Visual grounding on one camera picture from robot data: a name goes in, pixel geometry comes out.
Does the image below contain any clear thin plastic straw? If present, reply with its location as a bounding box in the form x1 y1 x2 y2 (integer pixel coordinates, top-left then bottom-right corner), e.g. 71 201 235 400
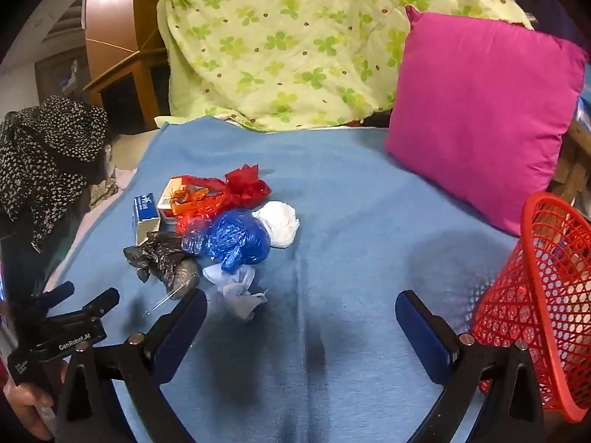
145 285 190 317

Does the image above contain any brown wooden cabinet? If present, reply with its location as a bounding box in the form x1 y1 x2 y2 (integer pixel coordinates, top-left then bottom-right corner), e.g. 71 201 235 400
83 0 174 132

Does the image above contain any wooden frame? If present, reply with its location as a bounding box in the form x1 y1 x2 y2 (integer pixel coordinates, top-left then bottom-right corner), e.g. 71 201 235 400
551 120 591 206

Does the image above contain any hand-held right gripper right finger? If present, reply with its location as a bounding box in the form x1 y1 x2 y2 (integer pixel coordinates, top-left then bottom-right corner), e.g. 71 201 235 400
396 290 548 443

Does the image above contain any pale pink bedsheet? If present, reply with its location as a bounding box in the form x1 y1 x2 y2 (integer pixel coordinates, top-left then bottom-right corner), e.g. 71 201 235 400
46 166 139 287

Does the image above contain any white plastic bag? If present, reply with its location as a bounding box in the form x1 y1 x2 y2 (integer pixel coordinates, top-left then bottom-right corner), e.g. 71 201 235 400
252 200 300 248

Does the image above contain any person's left hand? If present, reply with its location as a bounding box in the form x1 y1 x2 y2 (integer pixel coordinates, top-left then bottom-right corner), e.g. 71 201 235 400
0 369 58 441

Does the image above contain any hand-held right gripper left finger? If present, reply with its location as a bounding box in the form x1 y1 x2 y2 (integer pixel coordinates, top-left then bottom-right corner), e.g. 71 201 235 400
54 288 208 443

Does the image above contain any crumpled beige patterned cloth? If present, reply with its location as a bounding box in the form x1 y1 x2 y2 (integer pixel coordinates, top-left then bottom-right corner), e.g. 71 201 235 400
89 179 122 207

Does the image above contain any dark wicker crate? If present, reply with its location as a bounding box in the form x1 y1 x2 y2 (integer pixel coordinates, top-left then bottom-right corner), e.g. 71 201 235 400
34 51 88 99

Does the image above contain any red mesh plastic basket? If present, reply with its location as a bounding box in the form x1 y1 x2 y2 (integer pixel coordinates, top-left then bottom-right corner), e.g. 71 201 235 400
471 192 591 424

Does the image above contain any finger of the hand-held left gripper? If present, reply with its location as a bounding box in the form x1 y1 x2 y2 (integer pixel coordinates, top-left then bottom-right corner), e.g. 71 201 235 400
32 281 75 310
69 287 121 328

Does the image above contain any magenta pillow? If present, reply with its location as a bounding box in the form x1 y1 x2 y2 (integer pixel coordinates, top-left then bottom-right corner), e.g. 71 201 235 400
385 6 589 237

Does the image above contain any black plastic bag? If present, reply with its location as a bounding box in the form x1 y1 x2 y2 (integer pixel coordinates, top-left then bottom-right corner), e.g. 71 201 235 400
123 231 201 292

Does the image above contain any teal cloth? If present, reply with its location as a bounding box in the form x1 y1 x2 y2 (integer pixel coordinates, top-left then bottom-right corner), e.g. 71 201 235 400
46 224 80 266

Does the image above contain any red mesh netting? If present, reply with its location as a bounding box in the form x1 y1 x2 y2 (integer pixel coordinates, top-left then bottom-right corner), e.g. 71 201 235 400
225 165 272 209

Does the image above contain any black white dotted cloth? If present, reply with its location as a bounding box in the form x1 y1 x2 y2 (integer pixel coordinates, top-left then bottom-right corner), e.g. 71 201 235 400
0 95 109 250

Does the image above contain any blue plastic bag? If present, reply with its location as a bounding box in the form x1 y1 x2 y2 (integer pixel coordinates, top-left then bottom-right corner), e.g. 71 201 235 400
181 210 271 273

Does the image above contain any red white carton box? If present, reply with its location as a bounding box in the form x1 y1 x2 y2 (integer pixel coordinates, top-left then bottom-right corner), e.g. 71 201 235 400
157 176 186 226

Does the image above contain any blue white carton box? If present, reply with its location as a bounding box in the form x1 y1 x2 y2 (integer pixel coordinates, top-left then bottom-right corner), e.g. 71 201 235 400
134 192 162 245

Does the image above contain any blue blanket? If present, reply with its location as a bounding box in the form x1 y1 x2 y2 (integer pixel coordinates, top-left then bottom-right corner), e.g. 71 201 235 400
41 115 522 443

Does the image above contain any pale translucent plastic bag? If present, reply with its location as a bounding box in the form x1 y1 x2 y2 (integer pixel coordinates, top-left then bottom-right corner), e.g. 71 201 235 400
203 264 256 288

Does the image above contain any red plastic bag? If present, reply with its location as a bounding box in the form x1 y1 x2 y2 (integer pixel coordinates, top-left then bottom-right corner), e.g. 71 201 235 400
172 175 232 237

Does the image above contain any orange snack wrapper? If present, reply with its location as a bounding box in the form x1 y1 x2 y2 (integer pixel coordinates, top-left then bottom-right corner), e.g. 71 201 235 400
171 188 208 215

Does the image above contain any green floral quilt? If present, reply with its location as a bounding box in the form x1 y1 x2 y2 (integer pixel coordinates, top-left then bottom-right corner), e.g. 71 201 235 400
156 0 536 132

